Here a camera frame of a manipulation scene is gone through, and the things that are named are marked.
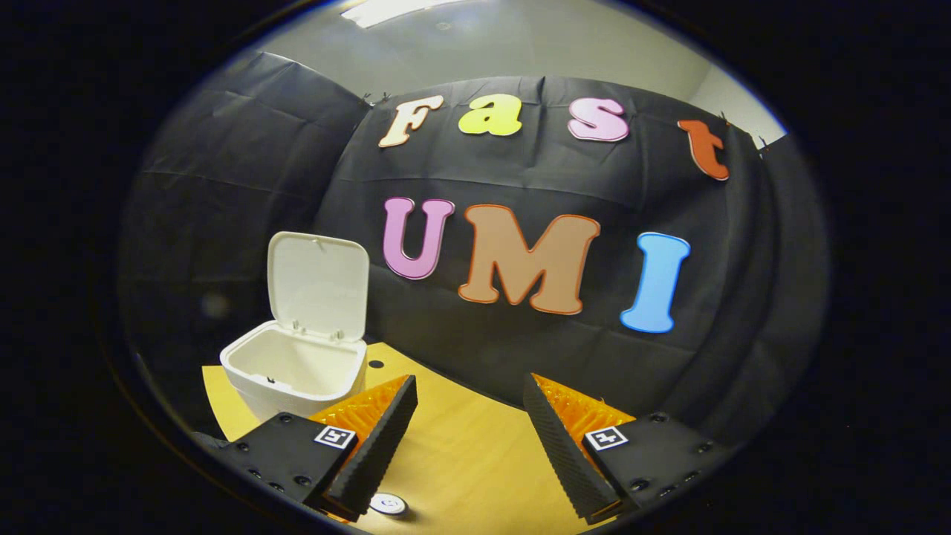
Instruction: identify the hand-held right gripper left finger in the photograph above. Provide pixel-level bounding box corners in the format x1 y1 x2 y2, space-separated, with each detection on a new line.
210 376 418 520

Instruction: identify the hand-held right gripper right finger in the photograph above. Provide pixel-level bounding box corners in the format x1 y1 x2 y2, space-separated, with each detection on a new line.
524 375 744 520

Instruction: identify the silver pop can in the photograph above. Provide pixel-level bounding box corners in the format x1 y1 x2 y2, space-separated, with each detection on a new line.
369 492 409 519

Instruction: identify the white desktop garbage bin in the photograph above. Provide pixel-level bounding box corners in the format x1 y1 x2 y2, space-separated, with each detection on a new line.
220 231 371 424

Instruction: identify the wooden desktop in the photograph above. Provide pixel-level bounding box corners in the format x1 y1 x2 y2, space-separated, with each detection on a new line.
202 342 619 535

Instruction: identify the black backdrop cloth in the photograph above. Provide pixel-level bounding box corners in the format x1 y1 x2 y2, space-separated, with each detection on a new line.
654 126 831 448
117 51 372 441
312 74 767 418

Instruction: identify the ceiling light panel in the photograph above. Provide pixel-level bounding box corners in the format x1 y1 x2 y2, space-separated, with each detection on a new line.
340 0 463 30

